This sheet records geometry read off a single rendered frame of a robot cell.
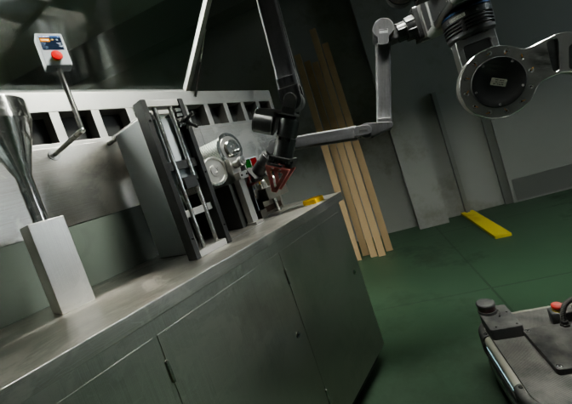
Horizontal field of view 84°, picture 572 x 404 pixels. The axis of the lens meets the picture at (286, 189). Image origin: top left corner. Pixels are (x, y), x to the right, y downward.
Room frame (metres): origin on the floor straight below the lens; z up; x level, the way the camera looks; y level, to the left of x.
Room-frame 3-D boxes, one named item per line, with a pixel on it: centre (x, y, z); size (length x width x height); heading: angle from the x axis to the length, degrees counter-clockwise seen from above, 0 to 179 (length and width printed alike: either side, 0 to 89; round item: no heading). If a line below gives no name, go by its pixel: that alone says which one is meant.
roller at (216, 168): (1.43, 0.35, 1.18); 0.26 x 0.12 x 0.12; 52
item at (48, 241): (0.95, 0.71, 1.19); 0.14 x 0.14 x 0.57
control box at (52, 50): (1.03, 0.55, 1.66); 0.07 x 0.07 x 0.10; 39
